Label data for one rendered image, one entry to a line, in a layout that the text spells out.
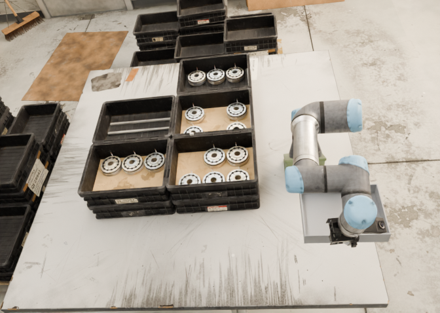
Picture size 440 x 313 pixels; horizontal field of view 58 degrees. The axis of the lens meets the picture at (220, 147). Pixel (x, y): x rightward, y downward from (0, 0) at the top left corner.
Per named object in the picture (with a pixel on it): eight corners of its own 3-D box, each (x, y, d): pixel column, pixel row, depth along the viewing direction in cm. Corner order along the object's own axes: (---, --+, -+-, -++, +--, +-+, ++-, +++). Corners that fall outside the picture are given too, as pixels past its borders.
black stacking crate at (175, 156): (255, 146, 195) (254, 130, 186) (259, 197, 176) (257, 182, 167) (176, 152, 199) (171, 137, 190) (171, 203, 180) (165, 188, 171)
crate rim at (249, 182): (255, 133, 188) (254, 129, 186) (258, 184, 168) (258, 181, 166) (171, 139, 192) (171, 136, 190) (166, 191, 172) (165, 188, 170)
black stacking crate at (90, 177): (175, 152, 199) (170, 137, 190) (171, 203, 180) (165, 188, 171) (99, 158, 203) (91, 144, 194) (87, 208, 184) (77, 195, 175)
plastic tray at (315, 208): (375, 191, 143) (377, 183, 139) (388, 241, 130) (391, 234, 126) (298, 194, 146) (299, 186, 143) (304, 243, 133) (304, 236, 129)
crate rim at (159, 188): (171, 139, 192) (171, 136, 190) (166, 191, 172) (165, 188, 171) (92, 147, 196) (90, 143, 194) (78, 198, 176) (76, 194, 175)
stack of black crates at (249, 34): (276, 60, 341) (275, 13, 307) (279, 84, 322) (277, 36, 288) (230, 64, 346) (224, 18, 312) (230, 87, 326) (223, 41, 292)
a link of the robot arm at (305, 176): (288, 98, 146) (283, 169, 104) (319, 96, 144) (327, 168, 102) (289, 126, 151) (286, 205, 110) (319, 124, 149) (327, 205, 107)
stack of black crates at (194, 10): (232, 36, 373) (226, -10, 338) (231, 58, 351) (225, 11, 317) (187, 40, 378) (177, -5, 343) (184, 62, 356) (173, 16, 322)
